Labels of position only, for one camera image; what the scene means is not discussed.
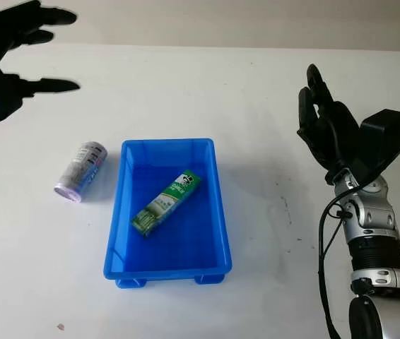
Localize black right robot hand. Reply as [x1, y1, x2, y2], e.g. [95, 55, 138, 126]
[296, 63, 360, 174]

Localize purple cylindrical can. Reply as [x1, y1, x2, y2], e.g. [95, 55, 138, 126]
[52, 141, 108, 205]

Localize green toothpaste box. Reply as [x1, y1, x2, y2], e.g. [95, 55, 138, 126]
[130, 169, 203, 239]

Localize blue plastic tray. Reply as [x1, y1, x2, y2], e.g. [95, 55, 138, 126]
[102, 138, 234, 289]

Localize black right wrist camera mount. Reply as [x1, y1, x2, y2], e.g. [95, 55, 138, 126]
[347, 109, 400, 185]

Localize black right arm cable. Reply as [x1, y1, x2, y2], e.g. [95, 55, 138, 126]
[318, 175, 389, 339]

